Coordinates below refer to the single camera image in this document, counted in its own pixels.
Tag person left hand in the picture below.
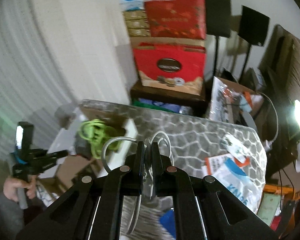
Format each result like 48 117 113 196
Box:
3 176 37 203

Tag black speaker on stand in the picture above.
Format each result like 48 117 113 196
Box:
205 0 232 76
238 5 270 83

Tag white cable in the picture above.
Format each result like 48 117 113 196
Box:
101 130 175 235

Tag grey white patterned blanket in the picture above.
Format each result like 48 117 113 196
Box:
79 100 267 239

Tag white blue plastic bag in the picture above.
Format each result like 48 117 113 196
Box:
205 133 262 213

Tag white striped curtain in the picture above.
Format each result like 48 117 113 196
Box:
0 0 129 160

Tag red patterned gift box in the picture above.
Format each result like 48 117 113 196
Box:
145 0 206 40

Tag stacked tan boxes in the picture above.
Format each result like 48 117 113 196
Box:
122 10 151 37

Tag green cord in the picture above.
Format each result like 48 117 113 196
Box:
78 119 123 159

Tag red collection gift bag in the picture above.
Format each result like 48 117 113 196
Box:
133 42 206 95

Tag cardboard box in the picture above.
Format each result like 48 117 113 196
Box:
39 106 138 192

